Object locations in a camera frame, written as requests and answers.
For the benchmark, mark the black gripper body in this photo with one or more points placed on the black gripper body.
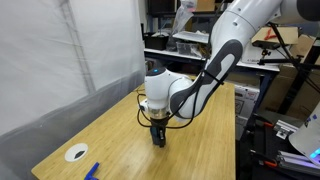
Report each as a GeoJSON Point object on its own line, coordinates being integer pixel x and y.
{"type": "Point", "coordinates": [159, 122]}

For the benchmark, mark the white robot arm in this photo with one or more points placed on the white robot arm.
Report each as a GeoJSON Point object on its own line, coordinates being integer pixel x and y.
{"type": "Point", "coordinates": [230, 30]}

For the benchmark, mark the clear plastic container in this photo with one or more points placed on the clear plastic container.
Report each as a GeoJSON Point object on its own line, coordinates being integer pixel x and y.
{"type": "Point", "coordinates": [186, 48]}

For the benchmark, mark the black storage bin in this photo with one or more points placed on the black storage bin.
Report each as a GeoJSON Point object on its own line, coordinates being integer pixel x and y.
{"type": "Point", "coordinates": [155, 41]}

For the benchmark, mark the white round table grommet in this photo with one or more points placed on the white round table grommet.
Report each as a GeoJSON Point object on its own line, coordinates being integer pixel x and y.
{"type": "Point", "coordinates": [71, 155]}

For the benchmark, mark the white printed carton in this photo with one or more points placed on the white printed carton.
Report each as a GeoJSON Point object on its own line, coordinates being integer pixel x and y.
{"type": "Point", "coordinates": [245, 100]}

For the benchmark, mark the white flat tray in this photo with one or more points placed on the white flat tray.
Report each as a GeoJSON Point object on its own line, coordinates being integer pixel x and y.
{"type": "Point", "coordinates": [191, 36]}

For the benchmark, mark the clear plastic bag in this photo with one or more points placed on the clear plastic bag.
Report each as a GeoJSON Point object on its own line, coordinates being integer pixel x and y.
{"type": "Point", "coordinates": [182, 15]}

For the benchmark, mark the black equipment shelf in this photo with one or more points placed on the black equipment shelf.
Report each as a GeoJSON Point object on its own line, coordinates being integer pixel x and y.
{"type": "Point", "coordinates": [160, 8]}

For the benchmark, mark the white workbench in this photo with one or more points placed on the white workbench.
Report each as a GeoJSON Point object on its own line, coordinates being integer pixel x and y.
{"type": "Point", "coordinates": [260, 66]}

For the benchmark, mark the short aluminium extrusion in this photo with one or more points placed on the short aluminium extrusion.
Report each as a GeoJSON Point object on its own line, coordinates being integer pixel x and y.
{"type": "Point", "coordinates": [285, 128]}

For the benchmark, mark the large brown cardboard boxes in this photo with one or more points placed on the large brown cardboard boxes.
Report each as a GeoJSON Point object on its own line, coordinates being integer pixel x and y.
{"type": "Point", "coordinates": [280, 90]}

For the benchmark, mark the long aluminium extrusion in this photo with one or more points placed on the long aluminium extrusion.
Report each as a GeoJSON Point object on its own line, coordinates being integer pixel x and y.
{"type": "Point", "coordinates": [296, 161]}

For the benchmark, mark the white translucent curtain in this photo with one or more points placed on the white translucent curtain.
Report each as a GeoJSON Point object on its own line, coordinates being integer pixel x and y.
{"type": "Point", "coordinates": [33, 66]}

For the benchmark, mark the black slanted stand pole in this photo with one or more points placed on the black slanted stand pole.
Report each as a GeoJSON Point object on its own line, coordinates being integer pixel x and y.
{"type": "Point", "coordinates": [296, 86]}

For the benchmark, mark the flat cardboard box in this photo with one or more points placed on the flat cardboard box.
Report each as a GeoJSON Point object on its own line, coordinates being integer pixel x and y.
{"type": "Point", "coordinates": [286, 34]}

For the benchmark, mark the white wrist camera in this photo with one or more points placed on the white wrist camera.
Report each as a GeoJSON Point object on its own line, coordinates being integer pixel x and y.
{"type": "Point", "coordinates": [143, 106]}

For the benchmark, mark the black camera on stand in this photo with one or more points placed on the black camera on stand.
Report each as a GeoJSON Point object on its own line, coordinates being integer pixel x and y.
{"type": "Point", "coordinates": [271, 45]}

